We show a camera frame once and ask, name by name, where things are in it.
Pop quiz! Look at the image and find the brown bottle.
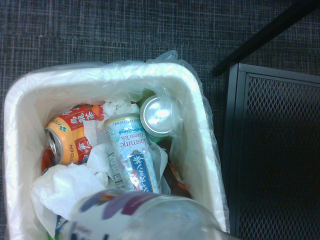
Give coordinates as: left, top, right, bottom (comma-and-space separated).
162, 142, 193, 200

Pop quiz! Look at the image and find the white blue jasmine tea can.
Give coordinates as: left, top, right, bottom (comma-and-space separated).
102, 113, 161, 195

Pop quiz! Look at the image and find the orange oolong tea can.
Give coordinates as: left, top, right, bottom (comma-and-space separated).
44, 103, 106, 165

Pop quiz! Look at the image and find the clear plastic water bottle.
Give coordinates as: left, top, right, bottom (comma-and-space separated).
56, 188, 242, 240

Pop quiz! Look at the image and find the green can silver bottom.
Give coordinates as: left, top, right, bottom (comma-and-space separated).
138, 94, 179, 144

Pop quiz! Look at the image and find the green wrapper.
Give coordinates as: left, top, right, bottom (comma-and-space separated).
44, 228, 63, 240

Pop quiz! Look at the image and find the small crumpled white tissue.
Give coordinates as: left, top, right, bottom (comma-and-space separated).
101, 99, 141, 118

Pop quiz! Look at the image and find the wooden coffee table black frame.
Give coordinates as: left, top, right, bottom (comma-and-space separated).
211, 0, 320, 240

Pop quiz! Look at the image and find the red can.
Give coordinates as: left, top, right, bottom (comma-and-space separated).
40, 147, 57, 175

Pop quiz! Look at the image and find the white plastic trash bin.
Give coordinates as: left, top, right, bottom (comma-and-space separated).
2, 61, 230, 240

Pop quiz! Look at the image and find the large crumpled white tissue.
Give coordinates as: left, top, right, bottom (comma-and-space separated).
30, 162, 110, 223

